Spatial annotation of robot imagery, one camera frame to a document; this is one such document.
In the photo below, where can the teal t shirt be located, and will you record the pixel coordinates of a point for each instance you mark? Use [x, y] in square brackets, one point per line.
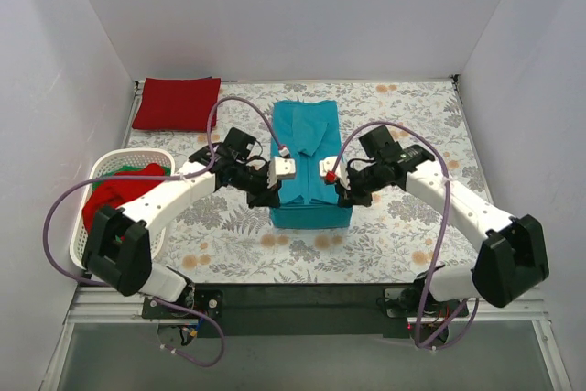
[311, 133]

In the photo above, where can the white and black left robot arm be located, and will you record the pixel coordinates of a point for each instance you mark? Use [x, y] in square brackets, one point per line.
[118, 246]

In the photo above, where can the aluminium frame rail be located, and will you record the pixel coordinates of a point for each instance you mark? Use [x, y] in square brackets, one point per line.
[302, 338]

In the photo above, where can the floral patterned table mat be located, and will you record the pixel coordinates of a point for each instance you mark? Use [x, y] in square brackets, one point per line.
[221, 240]

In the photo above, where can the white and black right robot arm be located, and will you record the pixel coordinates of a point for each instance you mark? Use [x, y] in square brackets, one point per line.
[511, 251]

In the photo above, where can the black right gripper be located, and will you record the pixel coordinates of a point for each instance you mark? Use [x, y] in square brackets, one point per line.
[350, 194]

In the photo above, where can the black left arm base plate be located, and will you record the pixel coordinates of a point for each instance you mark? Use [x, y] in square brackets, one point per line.
[208, 302]

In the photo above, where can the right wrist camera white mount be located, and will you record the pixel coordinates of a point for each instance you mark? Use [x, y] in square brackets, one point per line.
[334, 171]

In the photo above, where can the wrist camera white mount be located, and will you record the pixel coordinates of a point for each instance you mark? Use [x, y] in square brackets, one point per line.
[281, 167]
[334, 171]

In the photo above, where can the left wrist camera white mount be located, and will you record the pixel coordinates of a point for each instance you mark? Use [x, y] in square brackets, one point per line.
[281, 167]

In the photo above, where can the crumpled green t shirt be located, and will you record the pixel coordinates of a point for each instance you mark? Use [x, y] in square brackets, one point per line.
[133, 188]

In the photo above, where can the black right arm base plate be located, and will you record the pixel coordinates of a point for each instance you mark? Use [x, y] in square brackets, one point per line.
[403, 301]

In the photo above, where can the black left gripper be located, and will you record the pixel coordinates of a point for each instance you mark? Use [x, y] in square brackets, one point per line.
[264, 194]

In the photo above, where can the crumpled red t shirt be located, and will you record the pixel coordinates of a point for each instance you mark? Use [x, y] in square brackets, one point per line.
[98, 199]

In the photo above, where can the folded red t shirt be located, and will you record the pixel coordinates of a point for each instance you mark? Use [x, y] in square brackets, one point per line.
[176, 105]

